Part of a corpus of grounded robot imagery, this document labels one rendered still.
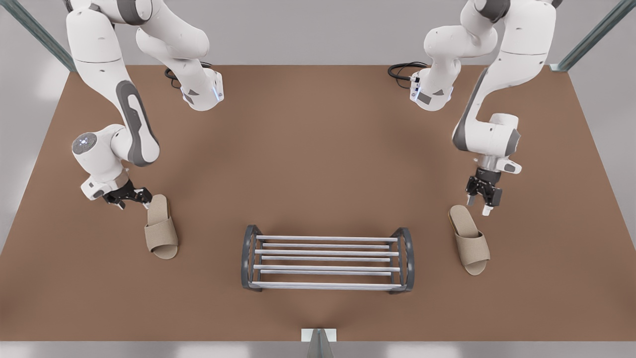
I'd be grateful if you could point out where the beige slipper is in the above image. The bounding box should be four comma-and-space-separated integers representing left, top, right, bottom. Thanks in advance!
448, 204, 491, 276
144, 194, 179, 260

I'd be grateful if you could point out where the silver frame post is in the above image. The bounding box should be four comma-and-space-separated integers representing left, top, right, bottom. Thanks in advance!
0, 0, 78, 73
550, 0, 636, 73
301, 328, 337, 358

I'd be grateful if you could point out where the grey metal shoe rack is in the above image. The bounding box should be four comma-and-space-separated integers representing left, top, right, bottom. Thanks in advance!
241, 224, 415, 294

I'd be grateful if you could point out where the black cable loop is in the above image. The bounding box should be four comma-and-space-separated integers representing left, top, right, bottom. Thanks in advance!
164, 61, 213, 90
388, 62, 429, 90

